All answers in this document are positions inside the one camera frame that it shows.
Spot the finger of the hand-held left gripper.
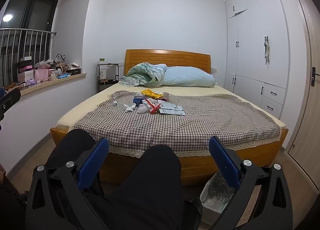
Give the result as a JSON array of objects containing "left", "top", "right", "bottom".
[{"left": 0, "top": 87, "right": 22, "bottom": 122}]

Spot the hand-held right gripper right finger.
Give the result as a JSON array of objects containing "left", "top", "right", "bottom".
[{"left": 208, "top": 135, "right": 293, "bottom": 230}]

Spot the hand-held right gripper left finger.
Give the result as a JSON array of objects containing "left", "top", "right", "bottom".
[{"left": 26, "top": 137, "right": 110, "bottom": 230}]

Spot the bin with floral bag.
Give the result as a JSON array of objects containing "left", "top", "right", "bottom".
[{"left": 200, "top": 171, "right": 240, "bottom": 225}]

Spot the clear plastic bottle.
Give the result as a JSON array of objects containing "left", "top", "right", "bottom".
[{"left": 108, "top": 91, "right": 123, "bottom": 107}]

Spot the white printed pouch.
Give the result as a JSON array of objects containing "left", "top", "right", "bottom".
[
  {"left": 157, "top": 100, "right": 183, "bottom": 110},
  {"left": 159, "top": 107, "right": 186, "bottom": 116}
]

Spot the blue and white cardboard box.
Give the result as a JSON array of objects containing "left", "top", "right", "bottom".
[{"left": 133, "top": 96, "right": 148, "bottom": 107}]

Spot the red and white snack wrapper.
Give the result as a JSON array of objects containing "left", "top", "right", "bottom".
[{"left": 142, "top": 98, "right": 161, "bottom": 113}]

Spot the clear plastic bag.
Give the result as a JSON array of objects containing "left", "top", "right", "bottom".
[{"left": 162, "top": 92, "right": 181, "bottom": 105}]

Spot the yellow snack wrapper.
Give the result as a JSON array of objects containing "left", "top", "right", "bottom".
[{"left": 141, "top": 89, "right": 163, "bottom": 99}]

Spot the person's left leg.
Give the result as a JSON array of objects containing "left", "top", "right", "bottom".
[{"left": 45, "top": 129, "right": 105, "bottom": 195}]

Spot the stack of pink boxes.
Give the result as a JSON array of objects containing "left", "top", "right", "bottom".
[{"left": 17, "top": 56, "right": 34, "bottom": 83}]

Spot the pink pouch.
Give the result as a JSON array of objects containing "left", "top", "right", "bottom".
[{"left": 34, "top": 69, "right": 49, "bottom": 82}]

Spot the pale yellow bed sheet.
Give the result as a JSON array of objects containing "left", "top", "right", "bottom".
[{"left": 56, "top": 84, "right": 285, "bottom": 130}]

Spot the brown checkered lace-edged blanket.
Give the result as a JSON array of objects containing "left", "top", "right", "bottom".
[{"left": 69, "top": 90, "right": 280, "bottom": 158}]

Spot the metal window railing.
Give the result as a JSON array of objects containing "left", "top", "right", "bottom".
[{"left": 0, "top": 28, "right": 57, "bottom": 88}]

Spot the beige room door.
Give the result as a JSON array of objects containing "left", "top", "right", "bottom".
[{"left": 287, "top": 0, "right": 320, "bottom": 170}]

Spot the light blue pillow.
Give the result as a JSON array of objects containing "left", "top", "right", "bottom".
[{"left": 161, "top": 66, "right": 218, "bottom": 87}]

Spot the dark framed window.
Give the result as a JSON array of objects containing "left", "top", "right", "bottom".
[{"left": 0, "top": 0, "right": 59, "bottom": 88}]

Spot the black metal bedside rack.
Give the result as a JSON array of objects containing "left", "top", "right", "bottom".
[{"left": 97, "top": 63, "right": 120, "bottom": 93}]

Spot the green floral quilt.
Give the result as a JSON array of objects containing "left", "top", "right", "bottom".
[{"left": 119, "top": 62, "right": 167, "bottom": 88}]

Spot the white wardrobe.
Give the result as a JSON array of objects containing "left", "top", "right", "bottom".
[{"left": 224, "top": 0, "right": 292, "bottom": 120}]

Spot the wooden bed frame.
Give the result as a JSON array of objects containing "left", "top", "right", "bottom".
[{"left": 50, "top": 49, "right": 289, "bottom": 188}]

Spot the pale cloth on wardrobe handle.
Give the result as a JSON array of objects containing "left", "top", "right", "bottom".
[{"left": 262, "top": 36, "right": 271, "bottom": 65}]

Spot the black door handle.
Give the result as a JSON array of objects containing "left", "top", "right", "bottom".
[{"left": 311, "top": 66, "right": 320, "bottom": 86}]

